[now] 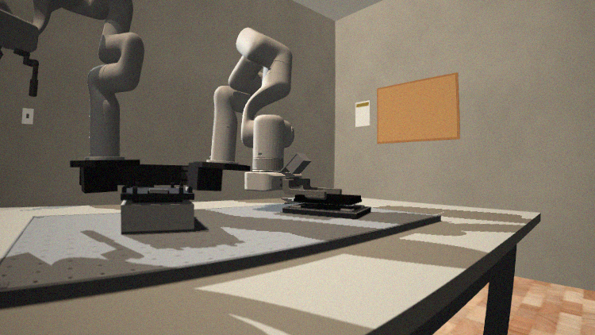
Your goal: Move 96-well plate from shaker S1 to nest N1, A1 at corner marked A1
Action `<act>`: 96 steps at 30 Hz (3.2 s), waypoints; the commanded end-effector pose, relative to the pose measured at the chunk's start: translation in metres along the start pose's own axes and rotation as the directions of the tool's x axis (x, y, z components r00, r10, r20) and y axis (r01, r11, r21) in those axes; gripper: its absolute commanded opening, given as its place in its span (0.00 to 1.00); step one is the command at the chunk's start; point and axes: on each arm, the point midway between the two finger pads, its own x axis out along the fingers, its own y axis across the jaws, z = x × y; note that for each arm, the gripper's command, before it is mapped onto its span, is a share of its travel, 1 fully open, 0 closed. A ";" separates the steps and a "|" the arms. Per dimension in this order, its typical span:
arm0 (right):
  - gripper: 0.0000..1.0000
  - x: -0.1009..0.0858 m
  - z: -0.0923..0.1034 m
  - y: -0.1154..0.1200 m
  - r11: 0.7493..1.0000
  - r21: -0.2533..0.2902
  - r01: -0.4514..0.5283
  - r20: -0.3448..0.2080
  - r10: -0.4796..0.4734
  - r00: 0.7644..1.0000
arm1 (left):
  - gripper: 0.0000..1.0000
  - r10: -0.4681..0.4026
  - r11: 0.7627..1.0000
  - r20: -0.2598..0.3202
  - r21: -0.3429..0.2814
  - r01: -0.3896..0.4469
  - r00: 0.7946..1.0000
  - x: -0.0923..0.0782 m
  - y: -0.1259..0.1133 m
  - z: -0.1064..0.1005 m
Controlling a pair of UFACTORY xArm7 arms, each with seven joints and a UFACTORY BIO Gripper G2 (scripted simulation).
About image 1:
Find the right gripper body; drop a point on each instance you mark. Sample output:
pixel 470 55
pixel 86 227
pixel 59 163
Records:
pixel 17 33

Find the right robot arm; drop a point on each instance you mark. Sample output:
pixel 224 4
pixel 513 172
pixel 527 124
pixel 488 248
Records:
pixel 117 43

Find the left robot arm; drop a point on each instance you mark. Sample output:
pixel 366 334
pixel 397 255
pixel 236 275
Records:
pixel 247 85

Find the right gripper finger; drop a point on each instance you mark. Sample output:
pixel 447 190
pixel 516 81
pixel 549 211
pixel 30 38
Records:
pixel 32 63

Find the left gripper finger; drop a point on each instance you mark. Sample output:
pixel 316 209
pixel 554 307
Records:
pixel 306 186
pixel 287 183

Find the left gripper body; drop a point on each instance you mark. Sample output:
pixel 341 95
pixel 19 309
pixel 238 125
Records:
pixel 265 180

